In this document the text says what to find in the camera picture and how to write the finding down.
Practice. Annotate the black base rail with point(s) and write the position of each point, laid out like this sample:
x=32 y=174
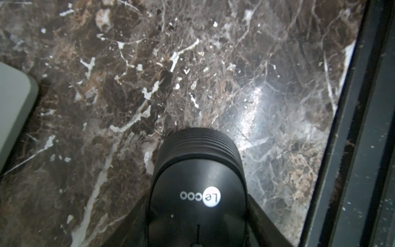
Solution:
x=353 y=204

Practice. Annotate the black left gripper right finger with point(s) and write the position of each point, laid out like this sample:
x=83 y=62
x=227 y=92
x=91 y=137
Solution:
x=261 y=231

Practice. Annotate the black wireless mouse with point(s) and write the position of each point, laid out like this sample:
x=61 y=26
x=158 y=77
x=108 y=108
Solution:
x=198 y=196

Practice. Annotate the silver laptop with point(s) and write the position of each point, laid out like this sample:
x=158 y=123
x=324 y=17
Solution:
x=19 y=93

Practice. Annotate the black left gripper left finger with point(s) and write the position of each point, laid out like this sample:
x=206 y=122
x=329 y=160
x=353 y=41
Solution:
x=132 y=232

